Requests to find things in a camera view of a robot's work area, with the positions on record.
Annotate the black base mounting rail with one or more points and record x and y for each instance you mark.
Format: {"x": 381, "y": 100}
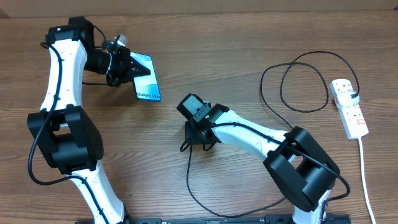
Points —
{"x": 268, "y": 219}

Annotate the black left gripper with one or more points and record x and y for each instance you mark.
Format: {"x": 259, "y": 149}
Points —
{"x": 126, "y": 71}

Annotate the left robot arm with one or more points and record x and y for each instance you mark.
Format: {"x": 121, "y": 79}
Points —
{"x": 66, "y": 136}

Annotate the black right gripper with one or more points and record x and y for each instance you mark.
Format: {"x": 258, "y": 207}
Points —
{"x": 192, "y": 128}

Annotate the Samsung Galaxy smartphone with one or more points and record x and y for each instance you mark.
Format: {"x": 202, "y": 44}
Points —
{"x": 146, "y": 87}

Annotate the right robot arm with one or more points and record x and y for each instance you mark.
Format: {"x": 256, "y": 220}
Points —
{"x": 299, "y": 166}

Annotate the white power strip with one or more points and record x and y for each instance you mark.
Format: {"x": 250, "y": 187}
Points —
{"x": 351, "y": 117}

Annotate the white USB charger plug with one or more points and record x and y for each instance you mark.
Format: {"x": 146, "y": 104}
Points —
{"x": 345, "y": 99}

